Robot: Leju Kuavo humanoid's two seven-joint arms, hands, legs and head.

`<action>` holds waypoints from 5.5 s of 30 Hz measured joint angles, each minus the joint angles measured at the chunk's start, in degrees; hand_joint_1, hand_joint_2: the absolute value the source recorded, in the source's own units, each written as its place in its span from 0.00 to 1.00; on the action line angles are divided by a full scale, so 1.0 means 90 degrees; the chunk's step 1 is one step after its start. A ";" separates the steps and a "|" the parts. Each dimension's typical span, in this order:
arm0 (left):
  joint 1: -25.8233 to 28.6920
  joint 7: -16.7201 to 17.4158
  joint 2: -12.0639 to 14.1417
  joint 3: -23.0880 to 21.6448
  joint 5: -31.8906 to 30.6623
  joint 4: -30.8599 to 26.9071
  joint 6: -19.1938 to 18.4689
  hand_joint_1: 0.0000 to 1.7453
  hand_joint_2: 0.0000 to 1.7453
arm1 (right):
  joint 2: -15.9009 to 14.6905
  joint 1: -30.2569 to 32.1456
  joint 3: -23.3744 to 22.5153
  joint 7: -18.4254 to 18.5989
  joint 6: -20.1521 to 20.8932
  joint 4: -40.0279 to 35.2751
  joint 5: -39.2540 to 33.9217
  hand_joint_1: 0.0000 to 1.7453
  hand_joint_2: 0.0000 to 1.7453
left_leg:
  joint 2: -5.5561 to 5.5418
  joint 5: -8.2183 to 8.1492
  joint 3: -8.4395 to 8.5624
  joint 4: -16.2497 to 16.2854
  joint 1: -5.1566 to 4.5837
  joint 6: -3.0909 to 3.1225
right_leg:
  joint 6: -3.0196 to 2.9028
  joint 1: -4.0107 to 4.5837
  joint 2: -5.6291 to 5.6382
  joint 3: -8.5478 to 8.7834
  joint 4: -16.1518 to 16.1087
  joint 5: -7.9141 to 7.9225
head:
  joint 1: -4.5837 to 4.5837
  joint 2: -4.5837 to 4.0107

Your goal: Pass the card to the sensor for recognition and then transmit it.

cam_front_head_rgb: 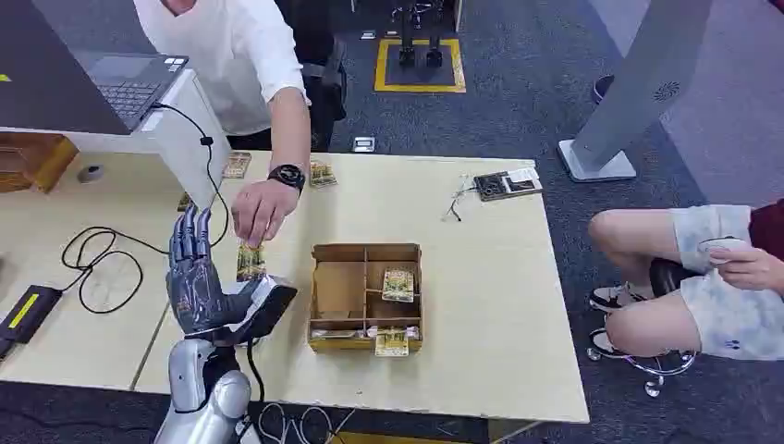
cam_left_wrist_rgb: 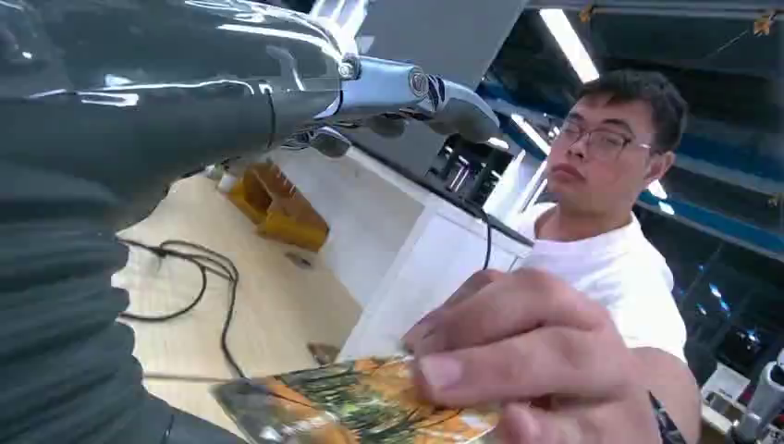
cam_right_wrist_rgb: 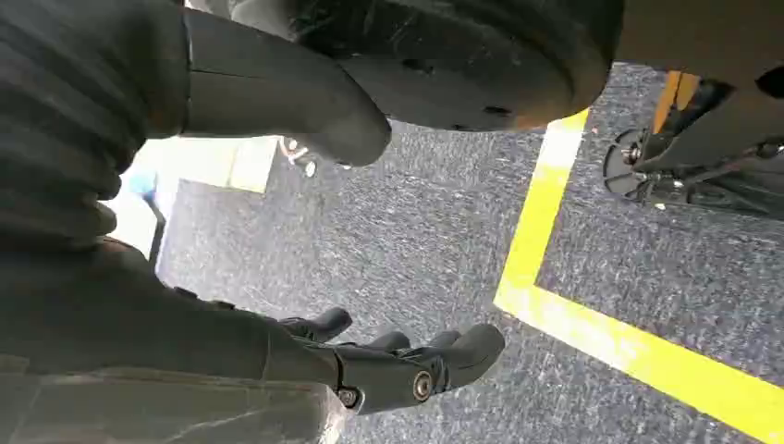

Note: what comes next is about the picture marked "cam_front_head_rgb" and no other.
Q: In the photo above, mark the black and chrome chair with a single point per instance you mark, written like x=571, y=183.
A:
x=664, y=279

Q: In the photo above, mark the standing person's hand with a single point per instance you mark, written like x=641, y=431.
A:
x=260, y=205

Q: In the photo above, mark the dark circuit board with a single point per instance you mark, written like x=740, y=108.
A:
x=499, y=186

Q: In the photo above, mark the white handheld device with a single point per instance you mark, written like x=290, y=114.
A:
x=720, y=248

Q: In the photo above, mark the white laptop stand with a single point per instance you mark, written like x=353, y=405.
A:
x=184, y=141

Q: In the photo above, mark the wooden card box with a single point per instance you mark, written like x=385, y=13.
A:
x=343, y=288

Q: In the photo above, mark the dark blue shoe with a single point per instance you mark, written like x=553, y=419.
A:
x=602, y=87

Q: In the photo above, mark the black office chair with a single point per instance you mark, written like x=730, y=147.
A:
x=324, y=73

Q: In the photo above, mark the grey standing kiosk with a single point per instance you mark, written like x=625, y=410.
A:
x=637, y=80

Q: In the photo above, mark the seated person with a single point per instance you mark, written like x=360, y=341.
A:
x=710, y=306

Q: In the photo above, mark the black robot foot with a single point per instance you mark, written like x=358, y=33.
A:
x=407, y=52
x=433, y=55

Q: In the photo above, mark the silver floor socket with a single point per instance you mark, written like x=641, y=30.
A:
x=367, y=35
x=363, y=144

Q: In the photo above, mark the round grey puck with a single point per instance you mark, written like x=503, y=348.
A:
x=90, y=173

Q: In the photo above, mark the seated person's hand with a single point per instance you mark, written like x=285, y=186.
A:
x=753, y=268

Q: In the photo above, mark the black and pale wrist camera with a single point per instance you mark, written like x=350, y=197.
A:
x=275, y=306

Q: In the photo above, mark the black wristwatch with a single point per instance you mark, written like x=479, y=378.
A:
x=288, y=176

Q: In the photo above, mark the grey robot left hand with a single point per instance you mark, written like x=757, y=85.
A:
x=193, y=288

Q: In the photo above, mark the black power adapter yellow label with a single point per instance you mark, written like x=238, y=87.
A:
x=24, y=314

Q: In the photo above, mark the yellow bordered floor mat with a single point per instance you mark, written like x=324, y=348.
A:
x=419, y=76

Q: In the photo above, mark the grey laptop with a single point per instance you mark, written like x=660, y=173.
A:
x=132, y=86

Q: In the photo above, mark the green and yellow card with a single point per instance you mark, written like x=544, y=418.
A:
x=392, y=343
x=237, y=165
x=184, y=201
x=398, y=285
x=251, y=263
x=322, y=174

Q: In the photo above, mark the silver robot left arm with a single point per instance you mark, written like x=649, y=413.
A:
x=205, y=392

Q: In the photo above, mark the white paper slip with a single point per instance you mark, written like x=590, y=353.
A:
x=524, y=174

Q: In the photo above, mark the brown wooden crate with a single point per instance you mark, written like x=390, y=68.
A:
x=34, y=160

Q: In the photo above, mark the person in white shirt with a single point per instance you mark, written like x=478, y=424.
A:
x=226, y=55

